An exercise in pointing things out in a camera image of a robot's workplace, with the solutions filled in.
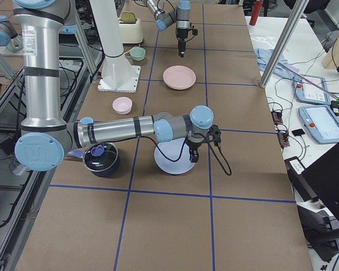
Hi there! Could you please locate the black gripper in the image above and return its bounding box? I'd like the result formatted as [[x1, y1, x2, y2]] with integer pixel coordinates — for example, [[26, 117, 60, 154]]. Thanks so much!
[[176, 27, 190, 58], [186, 137, 207, 163]]

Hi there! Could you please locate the blue plate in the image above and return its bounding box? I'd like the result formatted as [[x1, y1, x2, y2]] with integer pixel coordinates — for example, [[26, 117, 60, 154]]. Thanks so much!
[[154, 138, 195, 174]]

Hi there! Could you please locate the pink plate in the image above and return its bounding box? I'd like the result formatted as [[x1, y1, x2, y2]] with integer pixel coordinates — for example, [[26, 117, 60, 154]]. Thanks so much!
[[163, 65, 197, 90]]

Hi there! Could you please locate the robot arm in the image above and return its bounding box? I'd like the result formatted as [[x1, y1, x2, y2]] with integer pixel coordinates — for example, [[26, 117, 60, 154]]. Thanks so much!
[[133, 1, 198, 58], [12, 1, 214, 172]]

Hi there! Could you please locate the green bowl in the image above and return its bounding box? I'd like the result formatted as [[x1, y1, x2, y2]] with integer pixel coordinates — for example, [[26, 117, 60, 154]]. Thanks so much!
[[129, 46, 146, 62]]

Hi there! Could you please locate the cream toaster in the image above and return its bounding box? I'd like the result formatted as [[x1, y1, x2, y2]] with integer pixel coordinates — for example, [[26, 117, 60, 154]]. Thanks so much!
[[118, 16, 144, 44]]

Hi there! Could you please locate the toast slice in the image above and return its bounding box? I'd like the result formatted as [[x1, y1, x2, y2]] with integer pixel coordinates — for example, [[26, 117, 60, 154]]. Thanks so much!
[[121, 11, 137, 23]]

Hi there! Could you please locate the blue cloth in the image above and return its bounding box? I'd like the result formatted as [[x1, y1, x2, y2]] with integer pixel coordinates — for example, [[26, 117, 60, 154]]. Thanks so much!
[[254, 48, 300, 79]]

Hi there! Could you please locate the pink bowl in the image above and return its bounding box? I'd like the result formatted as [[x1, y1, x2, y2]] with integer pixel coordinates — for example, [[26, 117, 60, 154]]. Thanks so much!
[[112, 97, 133, 115]]

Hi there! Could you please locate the red bottle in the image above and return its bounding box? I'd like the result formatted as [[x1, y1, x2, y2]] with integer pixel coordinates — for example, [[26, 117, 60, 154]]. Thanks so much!
[[249, 0, 263, 26]]

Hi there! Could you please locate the dark blue lidded pot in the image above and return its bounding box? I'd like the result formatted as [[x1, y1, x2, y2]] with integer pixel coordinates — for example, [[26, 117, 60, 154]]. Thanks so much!
[[68, 142, 120, 178]]

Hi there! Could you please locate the light blue cup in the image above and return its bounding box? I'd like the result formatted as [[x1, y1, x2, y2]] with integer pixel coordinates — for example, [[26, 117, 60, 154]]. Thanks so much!
[[80, 117, 94, 124]]

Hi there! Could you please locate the far teach pendant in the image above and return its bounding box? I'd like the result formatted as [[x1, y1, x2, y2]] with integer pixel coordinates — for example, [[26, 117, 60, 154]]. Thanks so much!
[[293, 75, 331, 105]]

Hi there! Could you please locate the teach pendant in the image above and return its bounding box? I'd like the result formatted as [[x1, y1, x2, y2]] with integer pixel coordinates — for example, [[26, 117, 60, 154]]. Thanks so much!
[[293, 75, 331, 105], [298, 105, 339, 144]]

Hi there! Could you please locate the near teach pendant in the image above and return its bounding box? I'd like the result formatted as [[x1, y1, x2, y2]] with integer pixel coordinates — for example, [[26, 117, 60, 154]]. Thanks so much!
[[298, 105, 339, 144]]

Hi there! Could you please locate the black monitor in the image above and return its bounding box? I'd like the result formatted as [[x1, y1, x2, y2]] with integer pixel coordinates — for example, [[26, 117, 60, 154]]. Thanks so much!
[[302, 142, 339, 220]]

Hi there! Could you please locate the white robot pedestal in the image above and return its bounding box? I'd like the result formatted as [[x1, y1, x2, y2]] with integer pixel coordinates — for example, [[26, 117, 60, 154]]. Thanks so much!
[[90, 0, 141, 93]]

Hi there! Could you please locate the aluminium frame post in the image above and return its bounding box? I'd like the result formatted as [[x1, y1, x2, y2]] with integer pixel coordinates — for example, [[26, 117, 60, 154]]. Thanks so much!
[[259, 0, 309, 88]]

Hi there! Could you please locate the green handled grabber stick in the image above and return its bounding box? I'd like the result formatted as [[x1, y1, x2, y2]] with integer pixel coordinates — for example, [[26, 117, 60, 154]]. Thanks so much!
[[276, 62, 339, 117]]

